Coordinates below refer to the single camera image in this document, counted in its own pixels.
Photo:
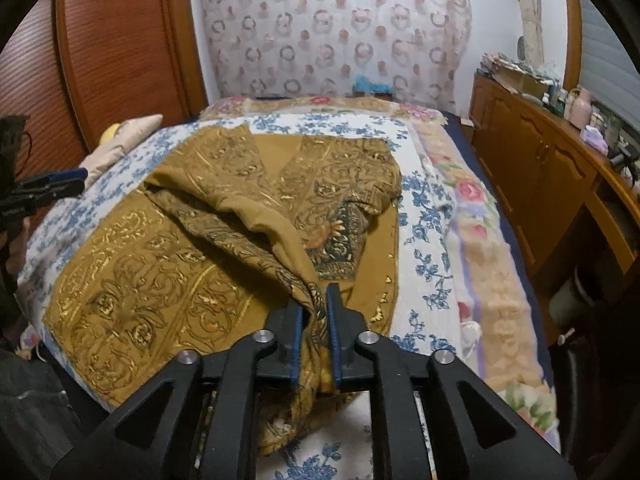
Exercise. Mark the beige pillow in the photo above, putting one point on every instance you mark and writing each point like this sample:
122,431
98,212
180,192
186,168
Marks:
125,141

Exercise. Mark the yellow toy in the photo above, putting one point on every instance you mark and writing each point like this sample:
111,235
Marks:
110,133

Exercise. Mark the dark blue bed sheet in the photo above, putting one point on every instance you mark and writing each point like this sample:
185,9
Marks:
505,210

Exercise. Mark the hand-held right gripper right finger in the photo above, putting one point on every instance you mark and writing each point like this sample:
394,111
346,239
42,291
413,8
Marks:
336,355

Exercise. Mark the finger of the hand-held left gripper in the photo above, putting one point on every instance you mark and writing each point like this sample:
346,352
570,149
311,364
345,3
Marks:
55,192
60,177

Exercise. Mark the wooden wardrobe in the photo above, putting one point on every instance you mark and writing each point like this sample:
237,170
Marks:
115,40

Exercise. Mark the golden brown patterned garment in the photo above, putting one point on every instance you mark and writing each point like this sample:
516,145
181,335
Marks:
200,270

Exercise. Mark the grey bin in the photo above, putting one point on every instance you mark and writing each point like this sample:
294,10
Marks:
570,305

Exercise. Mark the cardboard box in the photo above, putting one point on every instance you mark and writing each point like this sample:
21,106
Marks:
520,80

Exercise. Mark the white blue floral blanket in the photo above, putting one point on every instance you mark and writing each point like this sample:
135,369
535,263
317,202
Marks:
430,240

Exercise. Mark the person's dark clothing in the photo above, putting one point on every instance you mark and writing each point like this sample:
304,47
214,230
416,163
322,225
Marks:
35,410

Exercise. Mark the black chair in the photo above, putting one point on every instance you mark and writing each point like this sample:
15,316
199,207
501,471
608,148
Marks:
595,410

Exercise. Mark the blue cloth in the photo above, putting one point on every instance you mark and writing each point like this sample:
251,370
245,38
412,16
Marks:
372,86

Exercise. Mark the wooden sideboard cabinet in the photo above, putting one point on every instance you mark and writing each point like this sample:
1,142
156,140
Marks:
530,160

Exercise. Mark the pink bottle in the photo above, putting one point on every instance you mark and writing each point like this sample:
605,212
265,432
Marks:
582,109

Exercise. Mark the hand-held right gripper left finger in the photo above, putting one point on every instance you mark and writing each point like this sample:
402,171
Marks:
296,345

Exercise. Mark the purple cloth item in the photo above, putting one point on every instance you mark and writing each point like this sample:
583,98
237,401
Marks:
594,140

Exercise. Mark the grey window shutter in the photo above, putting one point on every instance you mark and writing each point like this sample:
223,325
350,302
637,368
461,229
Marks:
607,50

